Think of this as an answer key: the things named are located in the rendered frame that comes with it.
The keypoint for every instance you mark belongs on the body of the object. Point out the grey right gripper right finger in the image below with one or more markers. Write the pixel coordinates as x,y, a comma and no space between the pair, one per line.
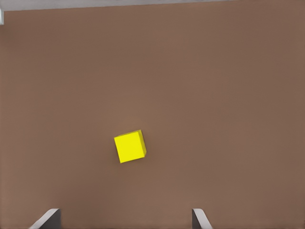
199,219

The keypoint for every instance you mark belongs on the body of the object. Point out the yellow cube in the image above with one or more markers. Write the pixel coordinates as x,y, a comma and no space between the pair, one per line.
129,146

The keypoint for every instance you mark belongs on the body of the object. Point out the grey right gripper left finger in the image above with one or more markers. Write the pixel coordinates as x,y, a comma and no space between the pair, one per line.
48,220

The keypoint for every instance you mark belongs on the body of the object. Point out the silver frame post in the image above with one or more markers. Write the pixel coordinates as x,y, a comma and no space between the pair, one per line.
1,16

